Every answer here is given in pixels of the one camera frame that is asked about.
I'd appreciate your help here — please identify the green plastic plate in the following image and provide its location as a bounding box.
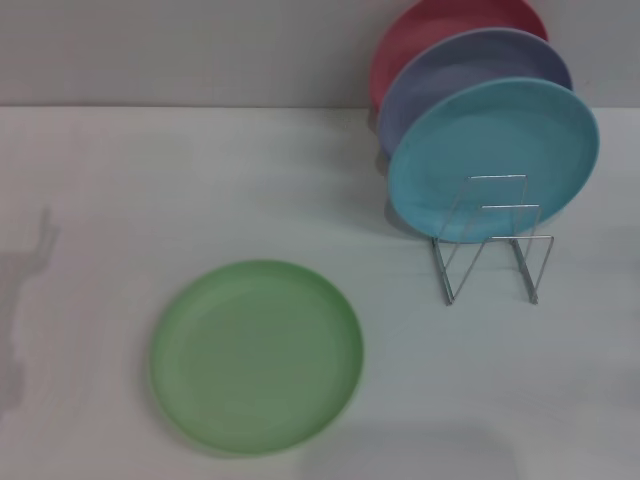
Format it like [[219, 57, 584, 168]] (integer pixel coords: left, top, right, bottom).
[[149, 258, 365, 457]]

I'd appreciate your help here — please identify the light blue plastic plate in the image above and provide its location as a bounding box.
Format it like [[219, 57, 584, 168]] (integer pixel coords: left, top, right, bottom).
[[388, 77, 601, 245]]

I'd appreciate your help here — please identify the pink plastic plate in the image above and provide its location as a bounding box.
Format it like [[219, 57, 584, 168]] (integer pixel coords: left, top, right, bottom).
[[369, 0, 550, 114]]

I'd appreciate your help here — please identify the purple plastic plate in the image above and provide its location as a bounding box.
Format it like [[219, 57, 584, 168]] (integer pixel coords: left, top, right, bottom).
[[377, 28, 575, 160]]

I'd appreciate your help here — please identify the silver wire plate rack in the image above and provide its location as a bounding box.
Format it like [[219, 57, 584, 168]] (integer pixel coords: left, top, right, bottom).
[[430, 173, 555, 307]]

